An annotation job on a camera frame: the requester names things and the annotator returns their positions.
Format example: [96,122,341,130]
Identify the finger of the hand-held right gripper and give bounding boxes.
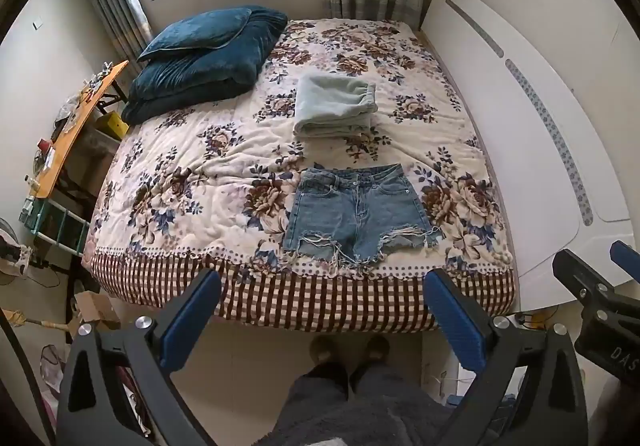
[552,249,619,310]
[609,239,640,273]

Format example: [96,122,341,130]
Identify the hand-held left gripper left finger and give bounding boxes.
[55,268,223,446]

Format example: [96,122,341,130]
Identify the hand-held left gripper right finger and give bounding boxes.
[422,268,589,446]

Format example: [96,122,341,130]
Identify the blue denim shorts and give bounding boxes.
[281,163,443,273]

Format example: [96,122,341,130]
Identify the folded light green pants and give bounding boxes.
[292,73,378,139]

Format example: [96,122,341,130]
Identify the grey slipper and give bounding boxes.
[309,336,347,369]
[356,334,391,366]

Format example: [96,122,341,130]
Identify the cardboard box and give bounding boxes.
[67,290,122,339]

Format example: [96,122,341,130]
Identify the person's dark trouser legs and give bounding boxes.
[260,360,482,446]

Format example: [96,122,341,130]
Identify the floral bedspread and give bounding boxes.
[82,18,517,332]

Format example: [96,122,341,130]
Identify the teal storage rack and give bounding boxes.
[20,196,92,258]

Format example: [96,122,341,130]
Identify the white headboard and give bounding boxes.
[419,0,637,311]

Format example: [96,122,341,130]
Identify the standing fan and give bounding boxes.
[0,217,33,288]

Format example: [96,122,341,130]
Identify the yellow box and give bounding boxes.
[95,113,130,142]

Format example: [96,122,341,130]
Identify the orange folding desk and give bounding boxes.
[35,60,130,202]

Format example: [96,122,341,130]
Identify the folded dark blue blanket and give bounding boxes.
[121,6,289,125]

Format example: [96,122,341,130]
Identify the dark blue velvet pillow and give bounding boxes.
[137,6,252,63]

